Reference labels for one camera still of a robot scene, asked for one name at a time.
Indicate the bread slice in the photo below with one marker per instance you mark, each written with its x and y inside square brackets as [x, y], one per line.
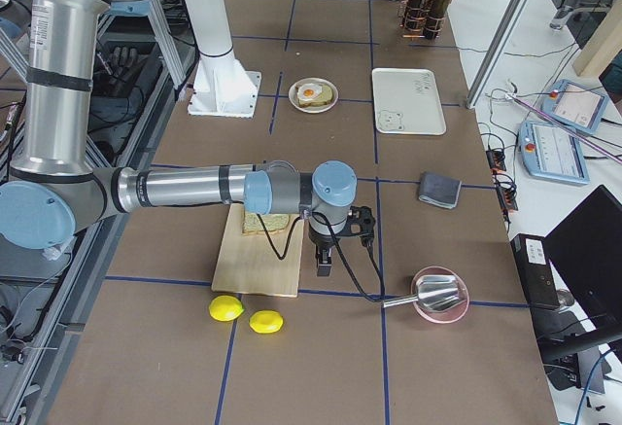
[272, 223]
[324, 99]

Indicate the white round plate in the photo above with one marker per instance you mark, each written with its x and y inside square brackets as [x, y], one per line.
[311, 110]

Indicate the white bear tray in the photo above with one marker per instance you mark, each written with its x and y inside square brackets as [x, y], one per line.
[406, 101]

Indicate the wooden cutting board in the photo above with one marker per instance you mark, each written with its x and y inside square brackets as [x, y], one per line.
[259, 263]

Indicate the whole yellow lemon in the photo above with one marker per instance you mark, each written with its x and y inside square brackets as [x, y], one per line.
[225, 308]

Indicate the metal scoop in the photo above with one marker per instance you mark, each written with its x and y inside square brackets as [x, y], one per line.
[434, 293]

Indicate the pink bowl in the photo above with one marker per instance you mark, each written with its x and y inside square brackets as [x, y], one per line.
[454, 314]

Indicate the grey folded cloth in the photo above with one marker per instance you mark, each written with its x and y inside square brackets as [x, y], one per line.
[439, 190]

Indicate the fried egg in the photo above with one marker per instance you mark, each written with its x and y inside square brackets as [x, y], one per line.
[308, 92]

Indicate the black computer box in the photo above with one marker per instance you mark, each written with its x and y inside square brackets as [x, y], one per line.
[534, 271]

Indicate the near teach pendant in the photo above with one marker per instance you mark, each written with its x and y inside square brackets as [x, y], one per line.
[548, 153]

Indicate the teach pendant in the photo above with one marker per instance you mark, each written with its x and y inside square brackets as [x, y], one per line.
[575, 105]
[548, 153]

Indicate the black monitor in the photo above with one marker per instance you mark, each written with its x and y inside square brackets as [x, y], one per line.
[585, 249]

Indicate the far teach pendant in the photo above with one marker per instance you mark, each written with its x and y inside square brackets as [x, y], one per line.
[575, 105]

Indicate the water bottle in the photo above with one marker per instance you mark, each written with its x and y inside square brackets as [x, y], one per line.
[563, 14]

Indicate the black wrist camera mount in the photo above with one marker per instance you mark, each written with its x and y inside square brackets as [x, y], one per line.
[360, 223]

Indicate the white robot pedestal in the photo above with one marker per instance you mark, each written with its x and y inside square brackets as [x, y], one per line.
[221, 87]

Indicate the copper wire bottle rack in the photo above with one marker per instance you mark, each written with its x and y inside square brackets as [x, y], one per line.
[418, 23]

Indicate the aluminium frame post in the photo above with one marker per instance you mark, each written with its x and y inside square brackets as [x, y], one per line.
[509, 20]

